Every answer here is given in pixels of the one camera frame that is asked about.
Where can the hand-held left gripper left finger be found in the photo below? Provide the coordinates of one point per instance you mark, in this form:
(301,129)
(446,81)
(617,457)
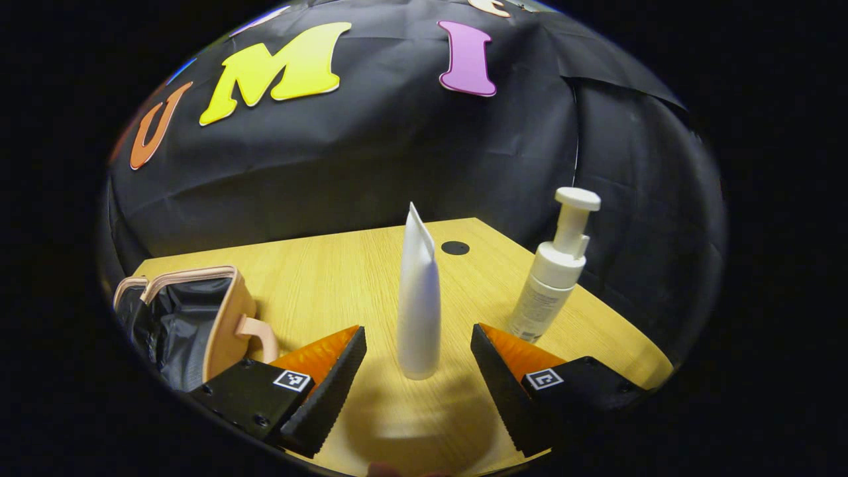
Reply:
(331,397)

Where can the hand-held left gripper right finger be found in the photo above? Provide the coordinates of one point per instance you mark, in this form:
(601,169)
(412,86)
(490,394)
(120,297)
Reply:
(507,397)

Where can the white squeeze tube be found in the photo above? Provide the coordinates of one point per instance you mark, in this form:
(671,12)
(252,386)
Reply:
(419,311)

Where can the beige suitcase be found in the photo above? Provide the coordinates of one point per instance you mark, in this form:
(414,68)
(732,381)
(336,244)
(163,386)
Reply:
(228,324)

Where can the white pump bottle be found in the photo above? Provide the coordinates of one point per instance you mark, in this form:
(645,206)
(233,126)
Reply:
(553,271)

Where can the black round table hole cover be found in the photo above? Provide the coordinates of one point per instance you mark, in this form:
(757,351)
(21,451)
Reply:
(455,248)

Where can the black backdrop cloth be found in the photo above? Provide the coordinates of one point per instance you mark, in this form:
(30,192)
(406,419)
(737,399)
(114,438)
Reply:
(397,152)

